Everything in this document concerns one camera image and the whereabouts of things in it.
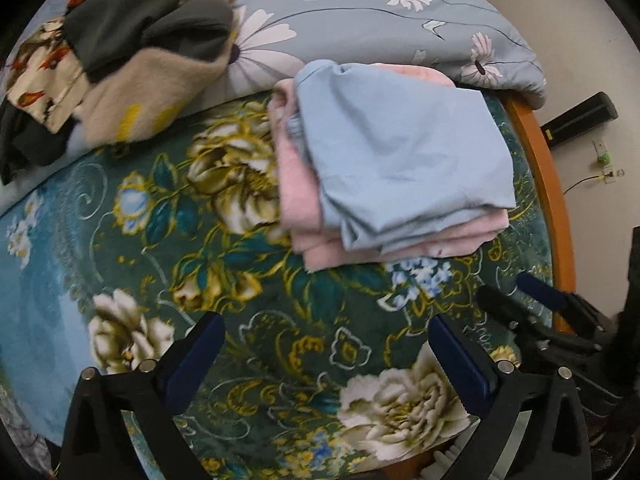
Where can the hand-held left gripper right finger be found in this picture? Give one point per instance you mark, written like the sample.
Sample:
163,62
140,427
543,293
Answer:
460,360

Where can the black garment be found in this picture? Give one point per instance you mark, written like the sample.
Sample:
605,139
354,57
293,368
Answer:
25,145

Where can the light blue t-shirt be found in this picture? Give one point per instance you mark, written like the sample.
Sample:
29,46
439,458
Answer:
400,150

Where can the grey patterned cloth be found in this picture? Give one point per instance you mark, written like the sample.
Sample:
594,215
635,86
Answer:
25,445

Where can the cream and red patterned cloth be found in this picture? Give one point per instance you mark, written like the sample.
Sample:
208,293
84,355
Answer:
40,80

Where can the beige fleece garment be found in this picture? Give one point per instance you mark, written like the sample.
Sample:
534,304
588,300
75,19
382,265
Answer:
150,90

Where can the dark grey garment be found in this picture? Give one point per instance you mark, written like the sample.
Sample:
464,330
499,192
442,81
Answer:
125,25

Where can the black rectangular box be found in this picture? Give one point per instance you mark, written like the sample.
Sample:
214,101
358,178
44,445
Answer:
580,120

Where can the pink garment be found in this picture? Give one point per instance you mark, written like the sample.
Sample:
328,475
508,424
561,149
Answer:
295,195

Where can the blue floral duvet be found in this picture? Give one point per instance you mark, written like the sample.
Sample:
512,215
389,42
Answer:
350,25

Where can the teal floral blanket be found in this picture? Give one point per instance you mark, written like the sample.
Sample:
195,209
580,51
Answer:
275,310

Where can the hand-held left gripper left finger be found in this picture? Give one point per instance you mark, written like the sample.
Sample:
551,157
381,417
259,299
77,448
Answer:
195,360

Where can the white wall socket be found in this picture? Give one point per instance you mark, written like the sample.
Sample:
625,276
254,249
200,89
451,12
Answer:
602,157

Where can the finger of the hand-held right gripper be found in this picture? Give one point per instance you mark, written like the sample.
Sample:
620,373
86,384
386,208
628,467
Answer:
537,287
505,307

